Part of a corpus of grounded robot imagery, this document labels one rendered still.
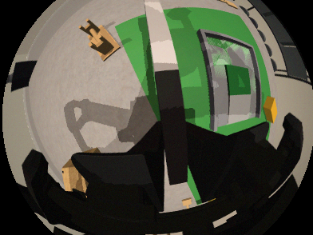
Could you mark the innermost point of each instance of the green flat mat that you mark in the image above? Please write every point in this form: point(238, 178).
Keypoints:
point(183, 24)

